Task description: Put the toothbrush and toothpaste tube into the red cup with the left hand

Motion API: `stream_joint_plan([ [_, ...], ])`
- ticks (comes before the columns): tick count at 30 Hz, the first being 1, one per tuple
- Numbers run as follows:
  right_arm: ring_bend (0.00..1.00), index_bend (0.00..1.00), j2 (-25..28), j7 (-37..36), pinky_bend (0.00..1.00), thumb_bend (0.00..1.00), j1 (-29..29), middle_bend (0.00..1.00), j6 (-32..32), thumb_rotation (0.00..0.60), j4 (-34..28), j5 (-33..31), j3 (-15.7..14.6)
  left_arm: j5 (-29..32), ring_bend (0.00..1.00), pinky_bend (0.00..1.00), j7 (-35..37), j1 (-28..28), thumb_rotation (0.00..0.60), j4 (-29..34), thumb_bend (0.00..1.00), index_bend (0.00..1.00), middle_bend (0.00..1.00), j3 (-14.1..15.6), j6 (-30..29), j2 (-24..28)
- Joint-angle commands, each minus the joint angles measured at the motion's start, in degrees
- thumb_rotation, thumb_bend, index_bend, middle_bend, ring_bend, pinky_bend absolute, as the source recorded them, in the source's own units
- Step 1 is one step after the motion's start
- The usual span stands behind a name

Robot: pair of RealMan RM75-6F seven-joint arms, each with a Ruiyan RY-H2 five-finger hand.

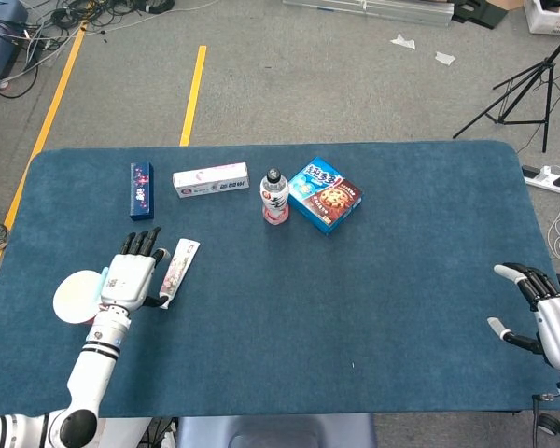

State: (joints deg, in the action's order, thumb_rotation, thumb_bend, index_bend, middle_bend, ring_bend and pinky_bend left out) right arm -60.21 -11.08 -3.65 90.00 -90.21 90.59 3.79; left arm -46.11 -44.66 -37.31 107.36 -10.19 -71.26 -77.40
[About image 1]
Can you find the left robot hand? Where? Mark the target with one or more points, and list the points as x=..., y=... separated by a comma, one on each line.
x=126, y=280

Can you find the light blue toothbrush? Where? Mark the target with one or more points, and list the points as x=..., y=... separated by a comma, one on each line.
x=103, y=277

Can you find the white floral toothpaste tube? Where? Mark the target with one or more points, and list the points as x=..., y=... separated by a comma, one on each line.
x=179, y=266

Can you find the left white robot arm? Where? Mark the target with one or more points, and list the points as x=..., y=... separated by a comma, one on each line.
x=93, y=368

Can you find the white pink toothpaste box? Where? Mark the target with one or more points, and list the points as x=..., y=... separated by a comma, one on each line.
x=210, y=179

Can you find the red paper cup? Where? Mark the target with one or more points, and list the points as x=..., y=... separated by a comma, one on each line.
x=74, y=294

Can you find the dark blue narrow box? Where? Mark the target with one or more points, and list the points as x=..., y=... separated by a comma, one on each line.
x=142, y=191

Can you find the black caster wheel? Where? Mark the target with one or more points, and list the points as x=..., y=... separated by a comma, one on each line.
x=548, y=424

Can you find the white power strip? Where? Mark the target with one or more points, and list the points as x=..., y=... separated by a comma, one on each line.
x=543, y=177

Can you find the white robot body shell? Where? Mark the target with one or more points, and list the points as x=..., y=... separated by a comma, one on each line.
x=126, y=431

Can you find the pink white drink bottle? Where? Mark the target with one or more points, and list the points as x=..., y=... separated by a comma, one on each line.
x=274, y=198

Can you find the blue table mat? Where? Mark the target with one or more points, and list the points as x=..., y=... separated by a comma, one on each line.
x=308, y=303

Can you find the blue cookie box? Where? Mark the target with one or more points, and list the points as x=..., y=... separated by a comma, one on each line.
x=326, y=196

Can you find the black tripod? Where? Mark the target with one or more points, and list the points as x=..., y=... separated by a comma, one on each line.
x=548, y=64

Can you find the white paper scrap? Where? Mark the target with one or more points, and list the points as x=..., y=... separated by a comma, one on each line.
x=403, y=42
x=445, y=58

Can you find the white storage bin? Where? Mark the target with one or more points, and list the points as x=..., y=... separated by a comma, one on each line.
x=541, y=21

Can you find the open cardboard box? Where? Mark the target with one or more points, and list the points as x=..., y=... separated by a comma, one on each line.
x=506, y=4

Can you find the black floor bracket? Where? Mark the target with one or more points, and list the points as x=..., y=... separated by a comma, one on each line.
x=485, y=14

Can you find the aluminium rail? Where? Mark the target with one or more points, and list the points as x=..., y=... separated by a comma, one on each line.
x=401, y=11

